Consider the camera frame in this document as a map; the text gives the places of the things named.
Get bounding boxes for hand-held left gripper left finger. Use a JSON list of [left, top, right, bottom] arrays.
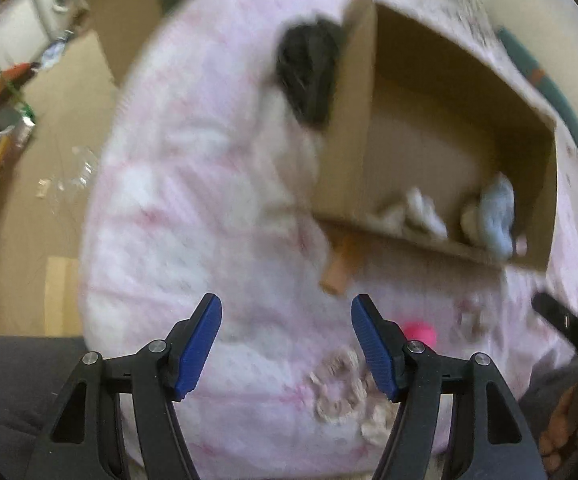
[[24, 293, 223, 480]]

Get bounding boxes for teal striped tube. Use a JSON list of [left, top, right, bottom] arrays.
[[496, 26, 578, 166]]

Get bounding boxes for pink ball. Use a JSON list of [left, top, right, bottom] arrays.
[[401, 321, 438, 351]]

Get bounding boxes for brown cardboard box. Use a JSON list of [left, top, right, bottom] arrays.
[[311, 0, 558, 297]]

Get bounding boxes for beige lace cloth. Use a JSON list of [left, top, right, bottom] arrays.
[[309, 349, 401, 445]]

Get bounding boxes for black soft cloth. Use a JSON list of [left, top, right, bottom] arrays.
[[275, 19, 346, 130]]

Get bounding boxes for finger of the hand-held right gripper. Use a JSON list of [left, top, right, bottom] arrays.
[[531, 292, 578, 365]]

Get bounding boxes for light wooden board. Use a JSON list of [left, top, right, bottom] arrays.
[[44, 257, 84, 337]]

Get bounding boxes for white sock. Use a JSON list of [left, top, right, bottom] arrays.
[[369, 187, 449, 241]]

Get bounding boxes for large cardboard sheet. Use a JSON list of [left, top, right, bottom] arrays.
[[86, 0, 165, 88]]

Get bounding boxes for pink and white blanket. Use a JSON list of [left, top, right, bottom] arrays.
[[78, 0, 578, 476]]

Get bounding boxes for dark grey cloth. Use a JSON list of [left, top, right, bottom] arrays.
[[0, 334, 87, 480]]

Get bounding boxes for brown patterned cloth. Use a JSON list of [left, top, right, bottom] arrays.
[[538, 385, 578, 473]]

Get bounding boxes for light blue sock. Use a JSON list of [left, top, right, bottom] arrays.
[[478, 172, 516, 260]]

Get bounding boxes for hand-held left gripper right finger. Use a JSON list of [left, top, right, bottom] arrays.
[[351, 294, 549, 480]]

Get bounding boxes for clear plastic wrap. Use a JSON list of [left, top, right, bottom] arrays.
[[54, 145, 102, 192]]

